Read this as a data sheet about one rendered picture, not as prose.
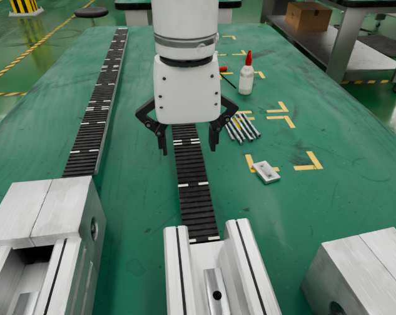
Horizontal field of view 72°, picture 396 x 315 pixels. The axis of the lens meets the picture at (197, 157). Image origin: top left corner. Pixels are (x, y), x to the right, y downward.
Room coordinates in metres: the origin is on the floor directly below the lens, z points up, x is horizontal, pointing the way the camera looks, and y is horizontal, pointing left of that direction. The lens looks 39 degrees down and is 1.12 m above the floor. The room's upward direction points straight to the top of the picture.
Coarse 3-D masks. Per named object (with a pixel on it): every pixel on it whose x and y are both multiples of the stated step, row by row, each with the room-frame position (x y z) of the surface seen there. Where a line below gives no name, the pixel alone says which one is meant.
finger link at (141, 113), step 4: (148, 100) 0.38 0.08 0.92; (152, 100) 0.37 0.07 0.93; (144, 104) 0.38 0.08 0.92; (148, 104) 0.37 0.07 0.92; (152, 104) 0.37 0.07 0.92; (140, 108) 0.38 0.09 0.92; (144, 108) 0.37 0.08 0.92; (148, 108) 0.37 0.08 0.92; (152, 108) 0.37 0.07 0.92; (136, 112) 0.37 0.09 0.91; (140, 112) 0.37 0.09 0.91; (144, 112) 0.37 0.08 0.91; (148, 112) 0.37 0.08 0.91; (136, 116) 0.37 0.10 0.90; (140, 116) 0.37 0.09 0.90; (144, 116) 0.37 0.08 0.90; (148, 116) 0.38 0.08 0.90; (140, 120) 0.37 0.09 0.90; (144, 120) 0.37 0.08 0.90; (148, 120) 0.37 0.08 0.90
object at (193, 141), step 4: (176, 140) 0.43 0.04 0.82; (180, 140) 0.43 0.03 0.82; (184, 140) 0.43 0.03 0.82; (188, 140) 0.43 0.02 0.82; (192, 140) 0.43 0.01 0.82; (196, 140) 0.43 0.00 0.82; (176, 144) 0.42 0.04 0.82; (180, 144) 0.42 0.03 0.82; (184, 144) 0.42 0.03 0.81; (188, 144) 0.42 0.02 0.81; (192, 144) 0.42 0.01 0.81; (196, 144) 0.42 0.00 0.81
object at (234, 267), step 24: (168, 240) 0.17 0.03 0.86; (240, 240) 0.17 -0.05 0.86; (168, 264) 0.14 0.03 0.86; (192, 264) 0.17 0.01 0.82; (216, 264) 0.17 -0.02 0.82; (240, 264) 0.14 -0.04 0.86; (264, 264) 0.15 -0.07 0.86; (168, 288) 0.12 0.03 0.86; (192, 288) 0.12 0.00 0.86; (216, 288) 0.13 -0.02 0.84; (240, 288) 0.13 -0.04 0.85; (264, 288) 0.12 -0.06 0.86; (168, 312) 0.10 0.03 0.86; (192, 312) 0.10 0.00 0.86; (216, 312) 0.11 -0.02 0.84; (240, 312) 0.12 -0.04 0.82; (264, 312) 0.10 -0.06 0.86
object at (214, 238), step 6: (192, 234) 0.23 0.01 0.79; (198, 234) 0.23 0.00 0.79; (204, 234) 0.23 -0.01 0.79; (210, 234) 0.23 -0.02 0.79; (216, 234) 0.23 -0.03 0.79; (192, 240) 0.22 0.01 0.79; (198, 240) 0.22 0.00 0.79; (204, 240) 0.22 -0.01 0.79; (210, 240) 0.22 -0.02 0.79; (216, 240) 0.22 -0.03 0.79
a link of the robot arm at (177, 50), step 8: (216, 32) 0.38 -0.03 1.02; (160, 40) 0.36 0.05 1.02; (168, 40) 0.35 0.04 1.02; (176, 40) 0.35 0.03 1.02; (184, 40) 0.34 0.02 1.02; (192, 40) 0.35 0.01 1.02; (200, 40) 0.35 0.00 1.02; (208, 40) 0.36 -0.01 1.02; (216, 40) 0.38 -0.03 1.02; (160, 48) 0.36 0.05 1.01; (168, 48) 0.35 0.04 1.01; (176, 48) 0.35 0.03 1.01; (184, 48) 0.34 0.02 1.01; (192, 48) 0.35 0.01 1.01; (200, 48) 0.35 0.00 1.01; (208, 48) 0.36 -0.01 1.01; (168, 56) 0.35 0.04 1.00; (176, 56) 0.35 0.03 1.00; (184, 56) 0.34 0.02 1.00; (192, 56) 0.35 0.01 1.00; (200, 56) 0.35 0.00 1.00; (208, 56) 0.36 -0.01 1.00
